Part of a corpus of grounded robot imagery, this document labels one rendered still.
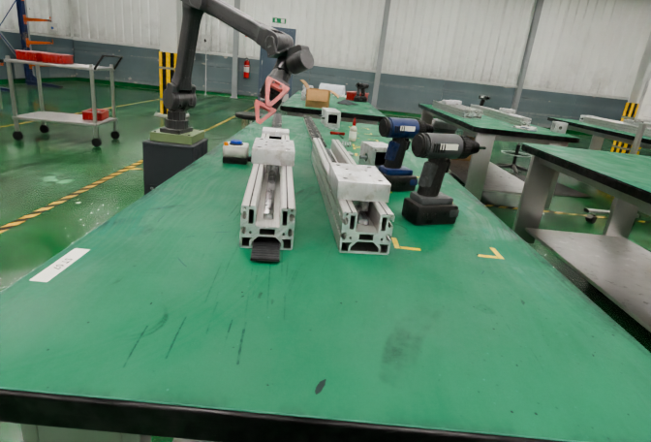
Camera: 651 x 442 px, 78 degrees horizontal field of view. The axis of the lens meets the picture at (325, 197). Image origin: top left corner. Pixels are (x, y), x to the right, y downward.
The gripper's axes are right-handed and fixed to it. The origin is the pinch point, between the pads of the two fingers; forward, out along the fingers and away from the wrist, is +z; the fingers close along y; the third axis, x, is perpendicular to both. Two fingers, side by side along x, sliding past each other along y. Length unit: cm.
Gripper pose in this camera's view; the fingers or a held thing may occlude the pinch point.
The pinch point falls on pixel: (263, 112)
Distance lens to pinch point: 115.6
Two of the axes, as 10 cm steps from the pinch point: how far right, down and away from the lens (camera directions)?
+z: -2.8, 8.6, -4.4
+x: 8.7, 4.2, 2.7
